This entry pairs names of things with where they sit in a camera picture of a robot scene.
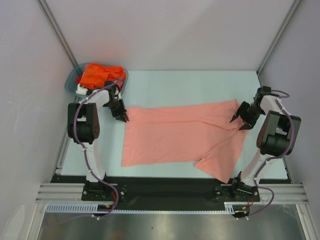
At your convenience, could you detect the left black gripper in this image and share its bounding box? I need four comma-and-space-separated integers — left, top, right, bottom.
104, 98, 129, 123

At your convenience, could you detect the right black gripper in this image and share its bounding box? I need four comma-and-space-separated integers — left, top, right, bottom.
231, 101, 265, 130

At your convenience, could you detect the salmon pink t shirt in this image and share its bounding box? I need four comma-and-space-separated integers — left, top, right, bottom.
121, 99, 248, 183

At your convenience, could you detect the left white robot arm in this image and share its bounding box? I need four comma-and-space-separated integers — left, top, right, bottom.
67, 86, 129, 183

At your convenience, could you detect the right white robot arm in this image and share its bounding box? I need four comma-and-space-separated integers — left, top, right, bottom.
230, 93, 302, 201

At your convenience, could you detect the white t shirt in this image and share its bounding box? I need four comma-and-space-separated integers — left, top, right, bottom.
75, 84, 89, 96

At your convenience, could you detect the orange t shirt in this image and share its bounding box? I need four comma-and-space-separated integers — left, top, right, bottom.
76, 63, 127, 90

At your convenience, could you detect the blue plastic laundry basket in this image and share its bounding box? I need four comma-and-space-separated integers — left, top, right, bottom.
64, 63, 129, 98

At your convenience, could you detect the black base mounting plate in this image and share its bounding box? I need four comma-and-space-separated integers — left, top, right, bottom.
50, 175, 291, 215

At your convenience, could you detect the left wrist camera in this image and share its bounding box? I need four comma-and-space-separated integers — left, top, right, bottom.
102, 81, 121, 98

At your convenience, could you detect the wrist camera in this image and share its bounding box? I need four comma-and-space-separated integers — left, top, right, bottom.
102, 81, 121, 98
253, 86, 272, 102

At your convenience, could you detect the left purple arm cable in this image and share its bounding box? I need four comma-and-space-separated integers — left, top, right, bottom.
57, 75, 126, 223

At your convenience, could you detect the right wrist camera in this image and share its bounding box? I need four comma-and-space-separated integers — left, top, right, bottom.
253, 86, 272, 102

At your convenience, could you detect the blue slotted cable duct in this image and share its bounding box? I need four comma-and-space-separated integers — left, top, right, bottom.
46, 203, 98, 214

